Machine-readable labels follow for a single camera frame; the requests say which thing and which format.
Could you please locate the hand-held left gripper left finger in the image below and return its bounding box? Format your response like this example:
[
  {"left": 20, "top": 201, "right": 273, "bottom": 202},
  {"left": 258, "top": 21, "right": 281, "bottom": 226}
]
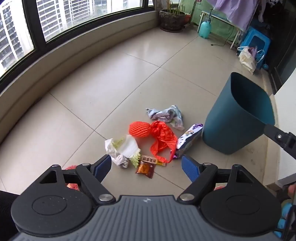
[{"left": 35, "top": 154, "right": 116, "bottom": 205}]

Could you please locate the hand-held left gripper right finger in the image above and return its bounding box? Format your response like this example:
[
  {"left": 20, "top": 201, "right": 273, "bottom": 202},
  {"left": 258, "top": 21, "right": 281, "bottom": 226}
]
[{"left": 177, "top": 155, "right": 265, "bottom": 204}]

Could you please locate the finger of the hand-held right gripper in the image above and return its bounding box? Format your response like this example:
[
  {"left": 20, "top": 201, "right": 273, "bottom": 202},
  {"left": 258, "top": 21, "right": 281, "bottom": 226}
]
[{"left": 264, "top": 124, "right": 296, "bottom": 160}]

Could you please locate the white tissue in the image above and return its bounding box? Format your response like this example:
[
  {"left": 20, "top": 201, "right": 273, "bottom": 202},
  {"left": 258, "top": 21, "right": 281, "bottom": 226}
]
[{"left": 105, "top": 138, "right": 129, "bottom": 169}]

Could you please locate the purple white snack packet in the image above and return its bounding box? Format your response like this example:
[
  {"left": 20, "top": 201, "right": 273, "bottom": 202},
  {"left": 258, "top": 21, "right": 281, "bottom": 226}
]
[{"left": 173, "top": 123, "right": 204, "bottom": 159}]

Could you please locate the napa cabbage leaf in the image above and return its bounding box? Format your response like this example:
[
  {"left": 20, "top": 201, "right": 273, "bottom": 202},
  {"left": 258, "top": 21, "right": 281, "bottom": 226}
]
[{"left": 112, "top": 136, "right": 142, "bottom": 169}]

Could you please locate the brown orange snack packet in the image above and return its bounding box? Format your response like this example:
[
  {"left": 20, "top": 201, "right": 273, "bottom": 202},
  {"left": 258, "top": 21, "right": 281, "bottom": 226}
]
[{"left": 135, "top": 161, "right": 156, "bottom": 179}]

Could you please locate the orange plastic bag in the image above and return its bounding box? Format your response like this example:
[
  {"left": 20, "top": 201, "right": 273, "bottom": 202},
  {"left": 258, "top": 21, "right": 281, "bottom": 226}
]
[{"left": 150, "top": 120, "right": 178, "bottom": 163}]

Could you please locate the orange foam fruit net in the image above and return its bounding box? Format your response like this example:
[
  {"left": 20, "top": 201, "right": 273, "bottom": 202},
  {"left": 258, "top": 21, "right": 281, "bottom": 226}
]
[
  {"left": 129, "top": 121, "right": 154, "bottom": 139},
  {"left": 63, "top": 164, "right": 80, "bottom": 190}
]

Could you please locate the teal plastic trash bin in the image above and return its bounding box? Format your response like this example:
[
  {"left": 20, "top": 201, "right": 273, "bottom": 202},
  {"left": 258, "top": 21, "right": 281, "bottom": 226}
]
[{"left": 202, "top": 72, "right": 275, "bottom": 155}]

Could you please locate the silver wrapper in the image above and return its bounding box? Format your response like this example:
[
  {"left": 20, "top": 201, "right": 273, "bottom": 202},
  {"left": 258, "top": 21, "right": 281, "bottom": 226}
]
[{"left": 146, "top": 105, "right": 185, "bottom": 131}]

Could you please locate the blue soft item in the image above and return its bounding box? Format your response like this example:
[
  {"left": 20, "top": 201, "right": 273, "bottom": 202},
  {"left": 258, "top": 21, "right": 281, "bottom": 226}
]
[{"left": 276, "top": 202, "right": 292, "bottom": 240}]

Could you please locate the white tote bag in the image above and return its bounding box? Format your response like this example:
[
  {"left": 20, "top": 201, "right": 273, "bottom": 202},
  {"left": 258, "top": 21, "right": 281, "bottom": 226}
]
[{"left": 237, "top": 46, "right": 265, "bottom": 75}]

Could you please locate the blue plastic stool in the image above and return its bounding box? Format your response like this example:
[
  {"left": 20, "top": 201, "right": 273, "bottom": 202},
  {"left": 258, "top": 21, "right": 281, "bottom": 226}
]
[{"left": 239, "top": 27, "right": 271, "bottom": 70}]

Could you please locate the person's dark trouser leg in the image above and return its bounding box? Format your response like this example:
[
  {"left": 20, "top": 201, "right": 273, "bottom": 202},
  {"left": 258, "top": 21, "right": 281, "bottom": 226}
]
[{"left": 0, "top": 190, "right": 19, "bottom": 234}]

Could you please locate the white metal stand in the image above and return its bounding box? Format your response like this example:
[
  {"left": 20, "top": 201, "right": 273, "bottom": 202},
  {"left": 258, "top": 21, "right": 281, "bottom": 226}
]
[{"left": 198, "top": 10, "right": 242, "bottom": 49}]

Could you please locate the teal spray bottle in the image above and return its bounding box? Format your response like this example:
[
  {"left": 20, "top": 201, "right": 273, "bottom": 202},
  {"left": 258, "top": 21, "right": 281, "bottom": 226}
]
[{"left": 198, "top": 8, "right": 213, "bottom": 39}]

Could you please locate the purple hanging cloth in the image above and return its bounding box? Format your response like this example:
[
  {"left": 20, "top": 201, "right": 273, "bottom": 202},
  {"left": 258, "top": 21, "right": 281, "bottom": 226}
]
[{"left": 207, "top": 0, "right": 259, "bottom": 32}]

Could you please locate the large patterned plant pot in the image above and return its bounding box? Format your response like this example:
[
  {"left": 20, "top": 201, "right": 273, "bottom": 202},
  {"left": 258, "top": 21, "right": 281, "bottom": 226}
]
[{"left": 159, "top": 0, "right": 188, "bottom": 32}]

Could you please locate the black sliding door frame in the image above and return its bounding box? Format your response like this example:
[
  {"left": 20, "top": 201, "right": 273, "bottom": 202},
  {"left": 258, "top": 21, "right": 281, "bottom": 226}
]
[{"left": 257, "top": 0, "right": 296, "bottom": 95}]

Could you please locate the black power cable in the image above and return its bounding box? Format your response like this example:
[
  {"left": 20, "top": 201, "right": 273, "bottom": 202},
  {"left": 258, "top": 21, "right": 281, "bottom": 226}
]
[{"left": 210, "top": 25, "right": 235, "bottom": 47}]

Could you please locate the black window frame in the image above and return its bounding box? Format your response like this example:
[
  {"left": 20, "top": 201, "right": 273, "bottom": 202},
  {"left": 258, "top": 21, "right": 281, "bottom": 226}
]
[{"left": 0, "top": 0, "right": 183, "bottom": 79}]

